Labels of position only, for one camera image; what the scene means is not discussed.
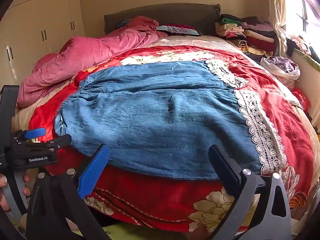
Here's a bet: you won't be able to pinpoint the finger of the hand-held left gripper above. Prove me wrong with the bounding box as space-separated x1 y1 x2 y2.
11 127 47 143
24 134 72 155

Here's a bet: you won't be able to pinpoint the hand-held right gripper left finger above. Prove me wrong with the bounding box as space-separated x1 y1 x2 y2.
26 144 112 240

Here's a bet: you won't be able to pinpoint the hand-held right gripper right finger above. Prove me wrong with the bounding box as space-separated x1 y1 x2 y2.
207 144 293 240

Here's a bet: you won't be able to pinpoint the blue denim pants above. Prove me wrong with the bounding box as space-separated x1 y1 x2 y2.
54 59 289 180

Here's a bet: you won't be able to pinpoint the person's left hand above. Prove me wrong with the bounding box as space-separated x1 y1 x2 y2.
0 174 32 212

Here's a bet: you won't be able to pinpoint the cream bed sheet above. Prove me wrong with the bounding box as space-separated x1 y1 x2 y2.
11 80 75 133

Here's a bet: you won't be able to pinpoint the red floral blanket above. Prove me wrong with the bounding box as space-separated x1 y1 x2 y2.
29 36 315 233

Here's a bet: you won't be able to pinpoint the pink duvet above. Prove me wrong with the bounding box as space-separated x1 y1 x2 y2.
17 15 168 108

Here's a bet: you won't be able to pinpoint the red packet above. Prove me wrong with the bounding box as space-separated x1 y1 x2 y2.
291 87 312 110

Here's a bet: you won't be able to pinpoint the cream wardrobe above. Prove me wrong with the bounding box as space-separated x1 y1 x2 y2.
0 0 85 90

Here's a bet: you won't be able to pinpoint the white and purple clothes bundle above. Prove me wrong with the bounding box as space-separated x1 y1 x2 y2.
260 56 300 81

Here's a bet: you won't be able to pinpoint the stack of folded clothes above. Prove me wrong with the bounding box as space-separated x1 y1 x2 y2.
215 14 279 58

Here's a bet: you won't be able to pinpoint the clothes heap on windowsill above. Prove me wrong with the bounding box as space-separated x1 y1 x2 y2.
286 36 320 70

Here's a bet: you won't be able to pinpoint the dark patterned pillow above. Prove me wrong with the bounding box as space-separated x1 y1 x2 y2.
156 24 203 37

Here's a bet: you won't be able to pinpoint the dark grey bed headboard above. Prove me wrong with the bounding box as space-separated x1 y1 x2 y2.
104 3 222 37

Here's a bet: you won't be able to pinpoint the cream curtain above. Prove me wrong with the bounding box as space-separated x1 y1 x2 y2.
266 0 288 55

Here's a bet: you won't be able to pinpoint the window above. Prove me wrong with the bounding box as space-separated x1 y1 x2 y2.
285 0 320 43

